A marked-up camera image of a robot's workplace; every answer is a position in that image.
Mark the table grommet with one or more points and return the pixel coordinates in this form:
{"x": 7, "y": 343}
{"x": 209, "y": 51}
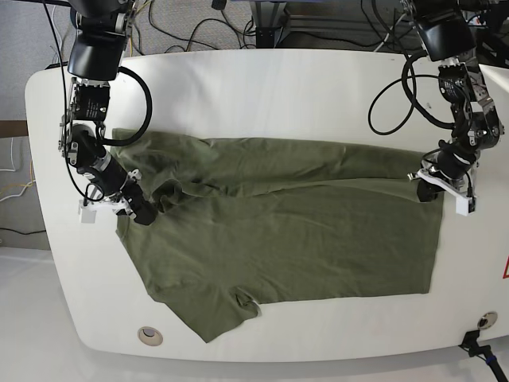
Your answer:
{"x": 487, "y": 320}
{"x": 150, "y": 336}

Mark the black clamp with cable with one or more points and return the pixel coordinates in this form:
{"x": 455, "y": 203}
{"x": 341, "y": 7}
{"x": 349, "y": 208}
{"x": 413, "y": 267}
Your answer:
{"x": 471, "y": 346}

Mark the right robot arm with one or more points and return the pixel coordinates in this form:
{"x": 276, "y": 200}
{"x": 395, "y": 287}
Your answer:
{"x": 103, "y": 29}

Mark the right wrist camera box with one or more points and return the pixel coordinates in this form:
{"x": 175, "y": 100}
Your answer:
{"x": 87, "y": 212}

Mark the red warning sticker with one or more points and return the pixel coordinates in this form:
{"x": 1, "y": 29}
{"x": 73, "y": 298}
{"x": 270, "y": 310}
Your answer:
{"x": 506, "y": 269}

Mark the black bar at table edge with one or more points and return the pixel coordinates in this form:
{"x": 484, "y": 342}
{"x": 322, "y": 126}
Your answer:
{"x": 55, "y": 65}

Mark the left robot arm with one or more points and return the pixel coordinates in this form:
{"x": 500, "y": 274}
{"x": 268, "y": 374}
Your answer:
{"x": 448, "y": 40}

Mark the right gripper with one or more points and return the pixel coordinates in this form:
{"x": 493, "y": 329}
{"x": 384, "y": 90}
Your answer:
{"x": 112, "y": 187}

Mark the aluminium frame leg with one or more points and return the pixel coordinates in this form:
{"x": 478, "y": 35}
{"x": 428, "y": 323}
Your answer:
{"x": 270, "y": 21}

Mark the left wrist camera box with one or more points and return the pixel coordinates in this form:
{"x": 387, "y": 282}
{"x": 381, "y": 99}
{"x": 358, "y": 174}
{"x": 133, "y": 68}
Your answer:
{"x": 465, "y": 205}

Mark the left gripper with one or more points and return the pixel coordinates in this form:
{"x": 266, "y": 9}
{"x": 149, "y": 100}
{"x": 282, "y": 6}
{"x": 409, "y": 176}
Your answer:
{"x": 451, "y": 168}

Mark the right table grommet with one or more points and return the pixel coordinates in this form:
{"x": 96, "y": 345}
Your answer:
{"x": 487, "y": 320}

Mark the olive green T-shirt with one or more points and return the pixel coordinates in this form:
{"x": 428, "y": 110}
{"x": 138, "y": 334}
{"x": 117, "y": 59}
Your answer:
{"x": 243, "y": 222}

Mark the left table grommet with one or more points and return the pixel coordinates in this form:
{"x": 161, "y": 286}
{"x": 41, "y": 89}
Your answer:
{"x": 150, "y": 336}

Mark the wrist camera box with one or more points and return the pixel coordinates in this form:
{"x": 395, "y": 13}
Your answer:
{"x": 87, "y": 212}
{"x": 465, "y": 205}

